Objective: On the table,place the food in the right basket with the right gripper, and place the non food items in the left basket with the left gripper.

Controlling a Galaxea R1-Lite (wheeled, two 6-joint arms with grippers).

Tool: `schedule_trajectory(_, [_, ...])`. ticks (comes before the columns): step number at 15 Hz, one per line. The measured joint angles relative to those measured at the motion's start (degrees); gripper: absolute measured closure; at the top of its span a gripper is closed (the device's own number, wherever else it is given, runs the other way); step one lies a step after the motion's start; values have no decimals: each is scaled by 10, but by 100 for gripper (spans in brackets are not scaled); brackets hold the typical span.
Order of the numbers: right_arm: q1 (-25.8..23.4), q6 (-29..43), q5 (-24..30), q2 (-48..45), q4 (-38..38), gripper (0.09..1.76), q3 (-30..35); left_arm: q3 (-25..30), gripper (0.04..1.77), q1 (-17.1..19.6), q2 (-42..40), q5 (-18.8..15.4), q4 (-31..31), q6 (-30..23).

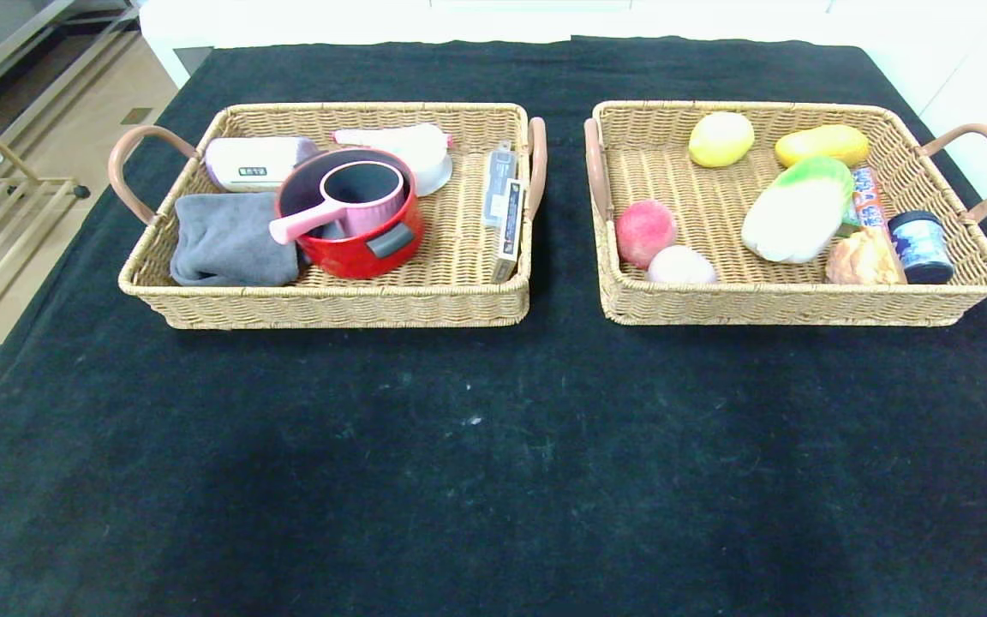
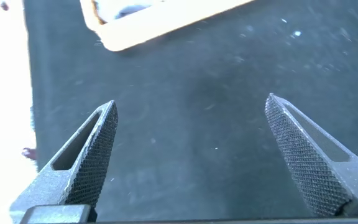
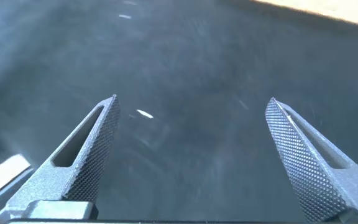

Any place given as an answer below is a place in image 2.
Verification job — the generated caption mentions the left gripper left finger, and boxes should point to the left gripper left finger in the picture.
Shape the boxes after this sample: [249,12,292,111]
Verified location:
[9,100,119,223]

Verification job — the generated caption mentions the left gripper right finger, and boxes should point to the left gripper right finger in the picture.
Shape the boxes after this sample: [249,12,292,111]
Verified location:
[265,92,358,218]

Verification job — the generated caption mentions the black tablecloth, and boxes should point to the black tablecloth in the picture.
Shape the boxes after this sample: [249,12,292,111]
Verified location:
[23,0,358,223]

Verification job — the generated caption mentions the wicker basket brown handles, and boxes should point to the wicker basket brown handles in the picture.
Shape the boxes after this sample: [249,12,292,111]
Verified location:
[79,0,256,53]

